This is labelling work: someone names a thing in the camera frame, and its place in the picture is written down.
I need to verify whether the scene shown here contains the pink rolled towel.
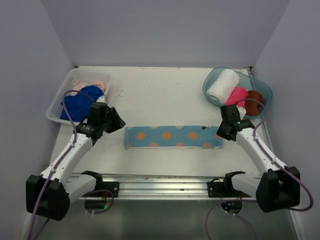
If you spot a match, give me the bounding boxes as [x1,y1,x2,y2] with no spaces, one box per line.
[225,86,249,108]

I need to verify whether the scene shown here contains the aluminium mounting rail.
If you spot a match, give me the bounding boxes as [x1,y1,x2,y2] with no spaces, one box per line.
[69,174,261,201]

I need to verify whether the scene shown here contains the white plastic laundry basket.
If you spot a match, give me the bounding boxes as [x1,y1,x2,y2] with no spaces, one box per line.
[46,68,113,125]

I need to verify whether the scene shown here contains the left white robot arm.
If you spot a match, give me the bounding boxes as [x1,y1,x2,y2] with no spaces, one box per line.
[25,102,126,221]

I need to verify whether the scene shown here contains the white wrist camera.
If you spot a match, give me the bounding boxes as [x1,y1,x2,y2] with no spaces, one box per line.
[96,95,108,104]
[236,105,247,120]

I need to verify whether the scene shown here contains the brown rolled towel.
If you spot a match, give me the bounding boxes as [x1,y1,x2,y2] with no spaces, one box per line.
[245,90,265,117]

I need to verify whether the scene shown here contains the dark blue cloth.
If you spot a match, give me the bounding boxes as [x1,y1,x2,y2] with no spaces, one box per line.
[63,85,104,122]

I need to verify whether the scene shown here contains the white towel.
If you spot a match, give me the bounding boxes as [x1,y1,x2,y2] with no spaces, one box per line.
[206,69,240,105]

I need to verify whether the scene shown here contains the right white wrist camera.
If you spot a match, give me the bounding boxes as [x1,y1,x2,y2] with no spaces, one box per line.
[236,105,247,120]

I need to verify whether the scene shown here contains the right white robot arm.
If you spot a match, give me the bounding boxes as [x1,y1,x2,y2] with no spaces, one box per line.
[217,105,300,213]

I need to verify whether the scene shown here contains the teal transparent plastic bin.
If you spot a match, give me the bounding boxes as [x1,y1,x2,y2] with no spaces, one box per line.
[202,67,273,108]

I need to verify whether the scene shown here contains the pink cloth in basket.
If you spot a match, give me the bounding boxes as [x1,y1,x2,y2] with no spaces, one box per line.
[73,80,109,93]

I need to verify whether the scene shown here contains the light blue patterned cloth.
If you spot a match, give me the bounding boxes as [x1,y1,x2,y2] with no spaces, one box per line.
[124,125,224,150]

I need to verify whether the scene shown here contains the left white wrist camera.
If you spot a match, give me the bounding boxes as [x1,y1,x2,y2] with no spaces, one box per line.
[96,95,108,104]

